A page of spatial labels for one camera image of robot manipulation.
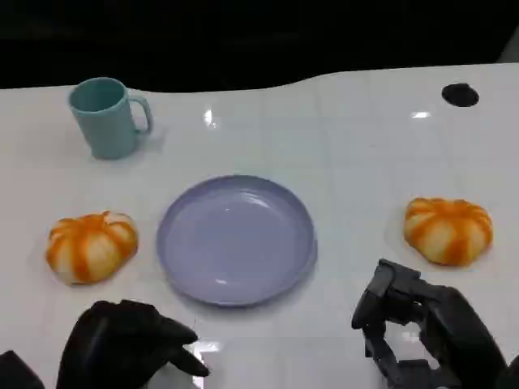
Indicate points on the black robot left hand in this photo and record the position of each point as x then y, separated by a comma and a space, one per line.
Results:
113, 340

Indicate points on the lilac plate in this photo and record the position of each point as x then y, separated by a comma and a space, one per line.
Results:
237, 241

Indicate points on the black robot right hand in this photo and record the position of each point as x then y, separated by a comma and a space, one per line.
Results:
454, 324

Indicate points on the pale green mug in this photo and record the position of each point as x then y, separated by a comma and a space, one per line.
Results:
107, 125

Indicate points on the orange and white bread roll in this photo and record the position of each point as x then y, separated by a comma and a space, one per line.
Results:
448, 231
91, 249

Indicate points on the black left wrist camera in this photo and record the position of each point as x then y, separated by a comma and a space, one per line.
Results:
18, 373

